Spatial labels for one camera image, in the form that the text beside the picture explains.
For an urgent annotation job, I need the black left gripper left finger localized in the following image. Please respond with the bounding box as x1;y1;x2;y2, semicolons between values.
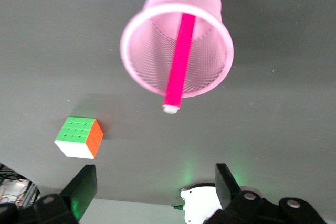
0;164;98;224

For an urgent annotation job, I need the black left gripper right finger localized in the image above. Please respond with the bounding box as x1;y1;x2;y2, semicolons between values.
208;163;328;224

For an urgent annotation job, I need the pink marker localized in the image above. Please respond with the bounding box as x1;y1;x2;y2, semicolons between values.
162;13;196;115

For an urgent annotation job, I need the colourful puzzle cube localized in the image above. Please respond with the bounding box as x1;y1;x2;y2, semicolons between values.
54;116;104;160

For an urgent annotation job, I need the pink mesh cup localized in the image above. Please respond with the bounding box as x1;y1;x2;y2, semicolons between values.
119;0;235;99

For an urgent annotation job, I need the aluminium frame rail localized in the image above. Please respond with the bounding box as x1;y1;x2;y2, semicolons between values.
15;180;41;209

